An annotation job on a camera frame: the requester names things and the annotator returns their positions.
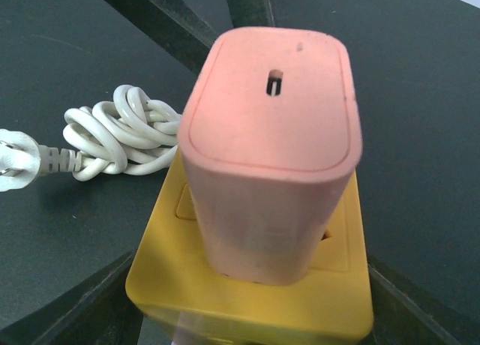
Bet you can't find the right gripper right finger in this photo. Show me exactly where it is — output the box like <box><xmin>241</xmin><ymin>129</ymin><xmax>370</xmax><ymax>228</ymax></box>
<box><xmin>367</xmin><ymin>256</ymin><xmax>479</xmax><ymax>344</ymax></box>

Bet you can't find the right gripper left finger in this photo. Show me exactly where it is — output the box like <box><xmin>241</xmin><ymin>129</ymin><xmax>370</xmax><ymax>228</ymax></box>
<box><xmin>1</xmin><ymin>252</ymin><xmax>143</xmax><ymax>344</ymax></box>

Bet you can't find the yellow cube socket adapter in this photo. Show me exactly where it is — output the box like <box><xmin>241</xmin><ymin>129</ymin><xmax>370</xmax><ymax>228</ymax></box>
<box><xmin>125</xmin><ymin>157</ymin><xmax>374</xmax><ymax>344</ymax></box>

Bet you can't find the white strip cable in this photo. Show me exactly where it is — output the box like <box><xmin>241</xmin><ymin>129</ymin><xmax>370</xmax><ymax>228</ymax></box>
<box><xmin>0</xmin><ymin>83</ymin><xmax>183</xmax><ymax>193</ymax></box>

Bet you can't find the pink plug adapter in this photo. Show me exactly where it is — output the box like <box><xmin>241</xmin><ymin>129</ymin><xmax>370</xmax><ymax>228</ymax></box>
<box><xmin>177</xmin><ymin>27</ymin><xmax>362</xmax><ymax>286</ymax></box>

